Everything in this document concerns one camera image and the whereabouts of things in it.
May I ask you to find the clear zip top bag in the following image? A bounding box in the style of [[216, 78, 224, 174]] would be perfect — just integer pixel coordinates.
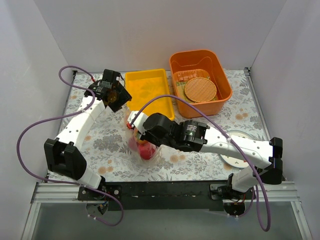
[[123, 106, 161, 168]]

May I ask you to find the orange fake bell pepper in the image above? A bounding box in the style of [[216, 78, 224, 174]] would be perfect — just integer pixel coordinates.
[[133, 134, 148, 146]]

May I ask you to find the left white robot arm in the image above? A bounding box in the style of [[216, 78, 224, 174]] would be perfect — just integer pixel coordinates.
[[44, 69, 132, 200]]

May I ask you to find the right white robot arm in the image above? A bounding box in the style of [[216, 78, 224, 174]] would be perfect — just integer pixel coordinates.
[[128, 111, 283, 199]]

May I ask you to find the red fake apple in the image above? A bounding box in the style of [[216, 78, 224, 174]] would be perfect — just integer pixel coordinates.
[[138, 142, 157, 160]]

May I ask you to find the yellow plastic tray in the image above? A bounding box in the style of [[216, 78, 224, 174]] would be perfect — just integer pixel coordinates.
[[125, 68, 175, 120]]

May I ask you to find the round woven bamboo coaster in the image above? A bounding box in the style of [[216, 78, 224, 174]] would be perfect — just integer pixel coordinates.
[[184, 77, 217, 103]]

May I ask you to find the green woven mat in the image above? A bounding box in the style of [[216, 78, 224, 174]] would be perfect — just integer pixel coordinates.
[[172, 69, 219, 104]]

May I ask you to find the white watermelon print plate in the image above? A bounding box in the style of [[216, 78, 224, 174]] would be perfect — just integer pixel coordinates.
[[220, 130, 254, 169]]

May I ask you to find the orange plastic bin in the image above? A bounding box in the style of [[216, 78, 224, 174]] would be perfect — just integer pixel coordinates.
[[169, 49, 233, 116]]

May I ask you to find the floral tablecloth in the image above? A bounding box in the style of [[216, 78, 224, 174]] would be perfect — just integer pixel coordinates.
[[47, 69, 278, 183]]

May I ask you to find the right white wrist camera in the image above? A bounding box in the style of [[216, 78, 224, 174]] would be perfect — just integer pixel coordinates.
[[127, 111, 148, 135]]

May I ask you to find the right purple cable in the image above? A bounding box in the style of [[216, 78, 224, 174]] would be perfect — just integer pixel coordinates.
[[129, 94, 272, 232]]

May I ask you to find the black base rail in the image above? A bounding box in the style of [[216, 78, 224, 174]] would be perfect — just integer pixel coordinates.
[[77, 180, 248, 212]]

